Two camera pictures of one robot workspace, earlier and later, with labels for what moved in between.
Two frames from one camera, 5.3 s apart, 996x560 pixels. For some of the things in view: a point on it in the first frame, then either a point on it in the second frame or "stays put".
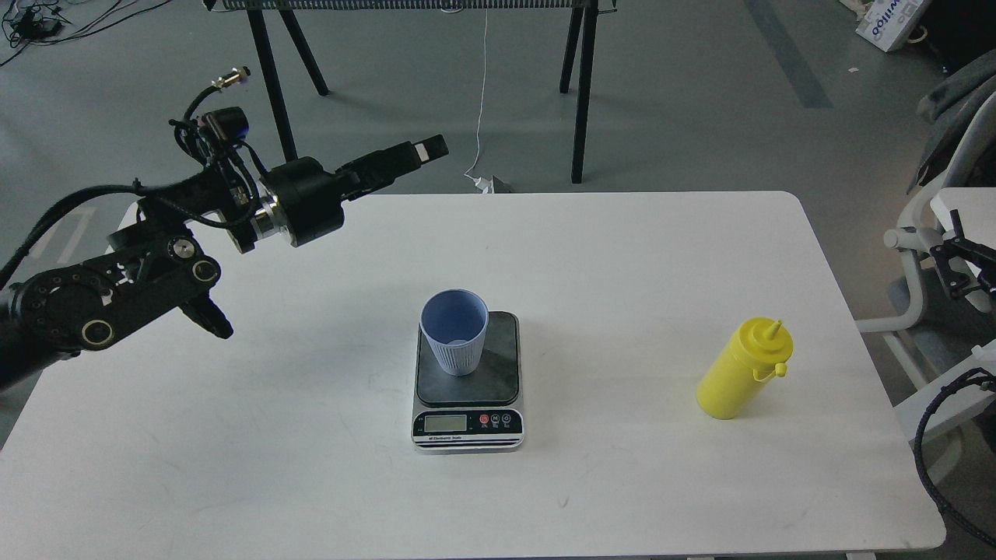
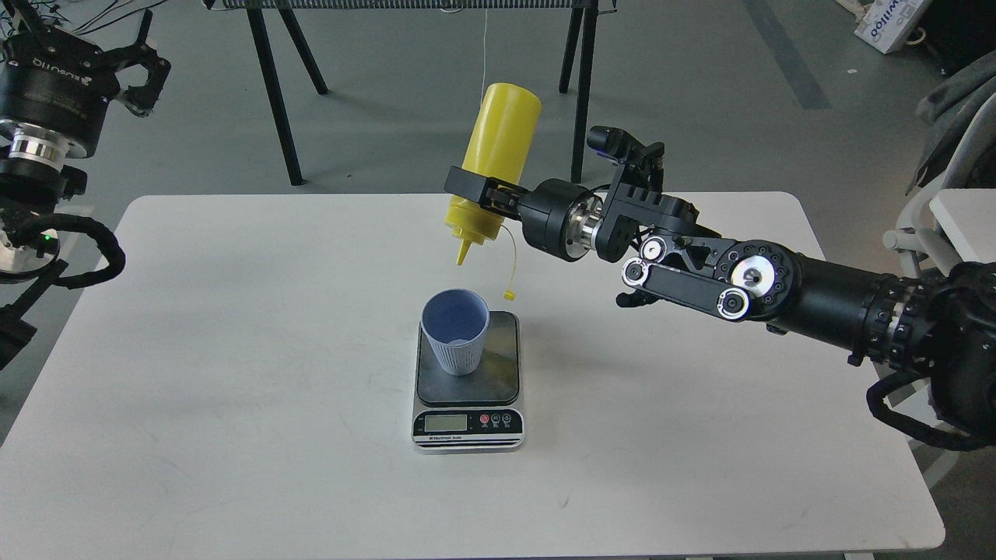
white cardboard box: x=888 y=23 stays put
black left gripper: x=307 y=198 -> x=54 y=90
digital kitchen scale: x=477 y=413 stays put
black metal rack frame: x=580 y=54 stays put
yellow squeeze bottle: x=755 y=354 -> x=498 y=150
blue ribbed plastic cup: x=455 y=322 stays put
